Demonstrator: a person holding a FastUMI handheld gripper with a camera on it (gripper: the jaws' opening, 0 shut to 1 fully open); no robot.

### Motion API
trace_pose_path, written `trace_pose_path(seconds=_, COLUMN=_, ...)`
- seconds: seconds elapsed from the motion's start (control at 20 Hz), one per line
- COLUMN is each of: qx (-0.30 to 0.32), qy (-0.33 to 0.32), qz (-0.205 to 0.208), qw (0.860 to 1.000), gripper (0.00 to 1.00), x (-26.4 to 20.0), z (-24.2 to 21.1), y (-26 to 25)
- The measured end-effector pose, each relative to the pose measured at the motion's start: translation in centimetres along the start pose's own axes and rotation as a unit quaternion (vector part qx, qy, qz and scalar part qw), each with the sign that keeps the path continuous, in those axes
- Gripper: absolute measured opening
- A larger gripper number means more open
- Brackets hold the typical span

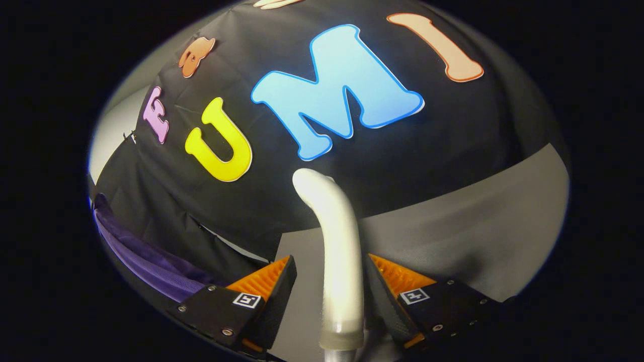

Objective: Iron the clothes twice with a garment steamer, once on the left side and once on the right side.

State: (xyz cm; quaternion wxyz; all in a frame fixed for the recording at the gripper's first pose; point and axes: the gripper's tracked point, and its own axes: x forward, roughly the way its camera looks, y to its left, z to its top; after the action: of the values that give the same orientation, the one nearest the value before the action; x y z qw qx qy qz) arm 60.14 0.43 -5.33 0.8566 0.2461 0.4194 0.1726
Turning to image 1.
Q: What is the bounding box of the purple corduroy jacket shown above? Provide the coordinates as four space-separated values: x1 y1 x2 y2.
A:
93 194 222 303

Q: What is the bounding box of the white garment steamer head with hose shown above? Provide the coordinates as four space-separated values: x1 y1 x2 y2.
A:
292 168 365 362

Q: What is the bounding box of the grey cabinet with dark top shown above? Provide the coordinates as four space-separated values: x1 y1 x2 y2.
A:
269 143 570 362

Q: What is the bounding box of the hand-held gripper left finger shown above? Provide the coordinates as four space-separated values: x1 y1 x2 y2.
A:
166 255 297 358

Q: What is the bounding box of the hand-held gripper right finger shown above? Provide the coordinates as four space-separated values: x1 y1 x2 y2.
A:
366 254 516 352

